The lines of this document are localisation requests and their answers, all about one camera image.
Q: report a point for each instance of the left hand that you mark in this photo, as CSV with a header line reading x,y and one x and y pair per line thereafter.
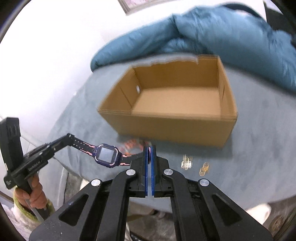
x,y
36,199

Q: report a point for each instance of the floral framed window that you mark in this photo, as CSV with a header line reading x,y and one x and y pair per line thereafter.
x,y
132,6

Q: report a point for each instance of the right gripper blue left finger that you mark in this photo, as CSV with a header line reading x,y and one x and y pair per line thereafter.
x,y
99,210

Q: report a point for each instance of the black headboard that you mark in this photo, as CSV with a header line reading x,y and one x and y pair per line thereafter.
x,y
275,18

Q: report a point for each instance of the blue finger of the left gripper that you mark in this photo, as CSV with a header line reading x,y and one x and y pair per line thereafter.
x,y
62,142

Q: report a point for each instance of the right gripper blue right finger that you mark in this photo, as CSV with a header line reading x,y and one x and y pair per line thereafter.
x,y
201,211

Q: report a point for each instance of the brown cardboard box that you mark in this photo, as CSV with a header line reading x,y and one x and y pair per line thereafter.
x,y
183,100

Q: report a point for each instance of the purple kids smartwatch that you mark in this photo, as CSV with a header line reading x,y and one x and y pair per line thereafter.
x,y
107,155

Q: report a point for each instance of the teal blue duvet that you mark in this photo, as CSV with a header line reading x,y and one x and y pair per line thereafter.
x,y
244,41

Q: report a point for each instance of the gold ring charm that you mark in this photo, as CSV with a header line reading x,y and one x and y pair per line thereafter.
x,y
204,169

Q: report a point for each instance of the cream trouser legs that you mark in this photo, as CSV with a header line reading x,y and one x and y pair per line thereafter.
x,y
260,213

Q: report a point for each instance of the grey blue bed sheet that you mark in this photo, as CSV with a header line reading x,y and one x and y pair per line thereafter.
x,y
256,165

